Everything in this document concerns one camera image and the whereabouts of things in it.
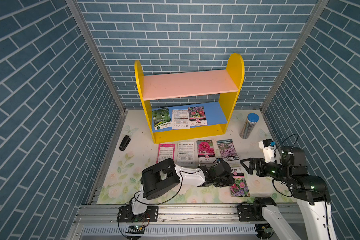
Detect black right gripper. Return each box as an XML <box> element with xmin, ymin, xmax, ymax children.
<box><xmin>239</xmin><ymin>155</ymin><xmax>286</xmax><ymax>181</ymax></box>

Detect mixed aster flower seed packet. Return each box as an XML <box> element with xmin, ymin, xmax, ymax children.
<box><xmin>230</xmin><ymin>167</ymin><xmax>251</xmax><ymax>197</ymax></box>

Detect pink hollyhock seed packet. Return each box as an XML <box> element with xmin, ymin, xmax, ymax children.
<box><xmin>197</xmin><ymin>140</ymin><xmax>216</xmax><ymax>164</ymax></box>

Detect purple flower seed packet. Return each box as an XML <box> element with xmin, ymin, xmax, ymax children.
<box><xmin>217</xmin><ymin>139</ymin><xmax>240</xmax><ymax>161</ymax></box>

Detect white text back seed packet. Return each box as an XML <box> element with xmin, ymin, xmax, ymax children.
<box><xmin>176</xmin><ymin>142</ymin><xmax>197</xmax><ymax>168</ymax></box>

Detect pink back seed packet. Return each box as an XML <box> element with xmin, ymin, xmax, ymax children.
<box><xmin>157</xmin><ymin>144</ymin><xmax>176</xmax><ymax>163</ymax></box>

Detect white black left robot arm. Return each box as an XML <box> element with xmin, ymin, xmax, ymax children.
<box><xmin>117</xmin><ymin>159</ymin><xmax>235</xmax><ymax>223</ymax></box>

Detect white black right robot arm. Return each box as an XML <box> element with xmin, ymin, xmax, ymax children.
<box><xmin>240</xmin><ymin>147</ymin><xmax>337</xmax><ymax>240</ymax></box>

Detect pink aster seed packet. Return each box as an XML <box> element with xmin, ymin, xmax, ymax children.
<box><xmin>188</xmin><ymin>106</ymin><xmax>208</xmax><ymax>127</ymax></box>

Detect white text packet lower shelf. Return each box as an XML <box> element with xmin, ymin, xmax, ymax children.
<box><xmin>172</xmin><ymin>109</ymin><xmax>190</xmax><ymax>130</ymax></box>

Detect green gourd seed packet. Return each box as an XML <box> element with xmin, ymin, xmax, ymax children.
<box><xmin>152</xmin><ymin>108</ymin><xmax>172</xmax><ymax>130</ymax></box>

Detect yellow wooden shelf unit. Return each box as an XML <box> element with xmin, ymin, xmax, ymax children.
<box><xmin>134</xmin><ymin>53</ymin><xmax>245</xmax><ymax>144</ymax></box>

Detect clear pencil tube blue lid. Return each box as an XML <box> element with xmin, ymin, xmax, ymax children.
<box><xmin>239</xmin><ymin>113</ymin><xmax>260</xmax><ymax>139</ymax></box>

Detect black stapler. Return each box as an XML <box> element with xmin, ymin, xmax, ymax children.
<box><xmin>119</xmin><ymin>135</ymin><xmax>131</xmax><ymax>152</ymax></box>

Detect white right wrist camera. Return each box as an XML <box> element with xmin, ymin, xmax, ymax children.
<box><xmin>259</xmin><ymin>139</ymin><xmax>276</xmax><ymax>163</ymax></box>

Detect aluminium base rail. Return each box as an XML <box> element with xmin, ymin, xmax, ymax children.
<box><xmin>67</xmin><ymin>204</ymin><xmax>267</xmax><ymax>240</ymax></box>

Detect aluminium corner post right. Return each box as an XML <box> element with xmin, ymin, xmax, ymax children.
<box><xmin>260</xmin><ymin>0</ymin><xmax>329</xmax><ymax>114</ymax></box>

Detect aluminium corner post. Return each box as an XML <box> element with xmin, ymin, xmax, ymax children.
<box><xmin>260</xmin><ymin>0</ymin><xmax>329</xmax><ymax>114</ymax></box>
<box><xmin>66</xmin><ymin>0</ymin><xmax>126</xmax><ymax>114</ymax></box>

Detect aluminium corner post left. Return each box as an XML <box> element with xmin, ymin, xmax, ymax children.
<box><xmin>66</xmin><ymin>0</ymin><xmax>126</xmax><ymax>114</ymax></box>

